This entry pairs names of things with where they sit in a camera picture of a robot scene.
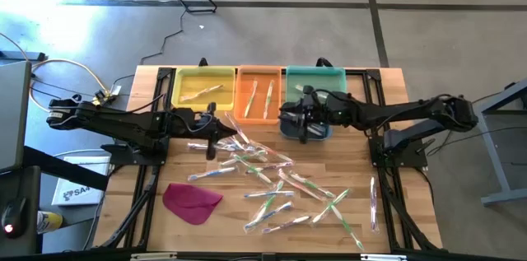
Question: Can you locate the small dark teal bin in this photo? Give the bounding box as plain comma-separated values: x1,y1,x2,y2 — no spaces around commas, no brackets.
279,102,333,142

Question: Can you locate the black computer mouse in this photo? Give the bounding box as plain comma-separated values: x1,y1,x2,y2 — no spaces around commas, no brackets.
0,196,28,240

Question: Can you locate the blue toothbrush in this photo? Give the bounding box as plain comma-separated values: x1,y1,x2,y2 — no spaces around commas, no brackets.
244,201,294,232
306,123,329,137
187,165,239,183
243,189,296,199

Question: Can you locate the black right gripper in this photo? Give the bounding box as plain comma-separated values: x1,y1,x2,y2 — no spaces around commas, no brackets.
279,85,335,144

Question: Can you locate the white printed box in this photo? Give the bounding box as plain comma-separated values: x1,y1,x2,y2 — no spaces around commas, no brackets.
51,154,112,207

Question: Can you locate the yellow spray can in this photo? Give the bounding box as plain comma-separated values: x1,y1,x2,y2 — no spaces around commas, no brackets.
35,210,64,235

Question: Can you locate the black desk bar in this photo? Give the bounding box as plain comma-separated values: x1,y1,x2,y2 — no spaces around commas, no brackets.
22,144,111,193

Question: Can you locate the silver bracket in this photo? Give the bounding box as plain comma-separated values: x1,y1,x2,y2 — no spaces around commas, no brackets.
359,253,408,261
129,252,179,261

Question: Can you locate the dark desk top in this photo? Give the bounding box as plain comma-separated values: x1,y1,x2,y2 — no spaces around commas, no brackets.
0,165,43,256

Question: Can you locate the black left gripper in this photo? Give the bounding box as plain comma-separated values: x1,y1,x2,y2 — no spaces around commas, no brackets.
180,102,239,161

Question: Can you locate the light turquoise plastic bin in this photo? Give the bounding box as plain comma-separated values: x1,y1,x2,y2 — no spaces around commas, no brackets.
285,65,347,112

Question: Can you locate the magenta cloth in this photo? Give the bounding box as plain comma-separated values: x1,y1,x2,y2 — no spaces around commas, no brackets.
161,182,224,226

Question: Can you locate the yellow extension cable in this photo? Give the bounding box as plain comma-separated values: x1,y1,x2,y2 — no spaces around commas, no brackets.
0,32,112,117

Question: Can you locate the black fan cable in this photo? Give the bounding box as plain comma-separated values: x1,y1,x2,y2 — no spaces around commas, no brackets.
111,8,186,87

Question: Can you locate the yellow plastic bin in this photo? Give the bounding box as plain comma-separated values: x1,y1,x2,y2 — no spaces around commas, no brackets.
171,66,236,112

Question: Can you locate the black floor cable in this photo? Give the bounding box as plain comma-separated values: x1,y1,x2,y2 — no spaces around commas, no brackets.
426,125,527,158

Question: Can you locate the orange plastic bin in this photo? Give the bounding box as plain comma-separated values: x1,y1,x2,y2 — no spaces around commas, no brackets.
233,65,283,126

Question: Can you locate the grey metal table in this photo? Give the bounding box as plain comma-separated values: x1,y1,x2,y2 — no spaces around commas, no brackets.
455,77,527,207

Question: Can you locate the yellow power strip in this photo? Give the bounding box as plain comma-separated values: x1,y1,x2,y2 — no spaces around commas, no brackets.
92,90,117,109

